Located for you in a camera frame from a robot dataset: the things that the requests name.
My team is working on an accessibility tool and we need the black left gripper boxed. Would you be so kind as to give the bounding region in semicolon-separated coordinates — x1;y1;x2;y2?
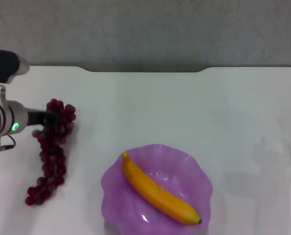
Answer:
25;109;62;128

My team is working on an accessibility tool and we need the yellow banana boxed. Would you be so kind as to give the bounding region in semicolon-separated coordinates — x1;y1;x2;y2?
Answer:
121;151;202;225

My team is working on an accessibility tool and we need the purple wavy plastic plate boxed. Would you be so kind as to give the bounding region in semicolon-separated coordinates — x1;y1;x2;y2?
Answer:
101;143;214;235

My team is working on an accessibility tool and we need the red purple grape bunch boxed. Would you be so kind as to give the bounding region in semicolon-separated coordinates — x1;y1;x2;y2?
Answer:
25;98;77;206

